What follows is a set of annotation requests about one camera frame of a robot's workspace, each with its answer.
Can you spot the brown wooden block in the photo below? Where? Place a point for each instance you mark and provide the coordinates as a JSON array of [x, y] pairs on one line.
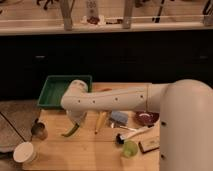
[[148, 145]]

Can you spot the red orange vegetable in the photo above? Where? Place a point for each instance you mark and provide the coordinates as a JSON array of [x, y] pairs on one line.
[[106, 89]]

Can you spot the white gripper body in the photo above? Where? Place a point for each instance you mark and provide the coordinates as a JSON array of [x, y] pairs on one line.
[[76, 117]]

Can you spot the blue sponge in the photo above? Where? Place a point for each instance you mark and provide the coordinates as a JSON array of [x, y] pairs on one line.
[[119, 117]]

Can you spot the green cup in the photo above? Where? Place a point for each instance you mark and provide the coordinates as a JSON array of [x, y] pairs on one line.
[[130, 149]]

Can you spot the metal cup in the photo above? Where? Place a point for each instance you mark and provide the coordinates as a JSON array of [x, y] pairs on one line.
[[39, 131]]

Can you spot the green plastic tray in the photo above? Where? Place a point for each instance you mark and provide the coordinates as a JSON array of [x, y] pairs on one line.
[[54, 88]]

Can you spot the white handled brush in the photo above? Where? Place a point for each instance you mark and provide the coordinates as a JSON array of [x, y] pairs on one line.
[[121, 138]]

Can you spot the yellow banana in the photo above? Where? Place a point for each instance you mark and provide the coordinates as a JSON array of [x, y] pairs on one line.
[[100, 121]]

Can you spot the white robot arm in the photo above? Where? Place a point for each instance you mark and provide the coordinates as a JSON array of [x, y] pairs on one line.
[[186, 117]]

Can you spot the green pepper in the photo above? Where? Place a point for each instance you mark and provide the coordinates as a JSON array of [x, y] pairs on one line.
[[72, 131]]

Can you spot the white round container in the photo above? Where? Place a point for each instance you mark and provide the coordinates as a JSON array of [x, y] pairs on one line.
[[24, 153]]

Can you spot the dark red bowl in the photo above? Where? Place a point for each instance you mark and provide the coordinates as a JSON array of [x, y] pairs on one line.
[[146, 118]]

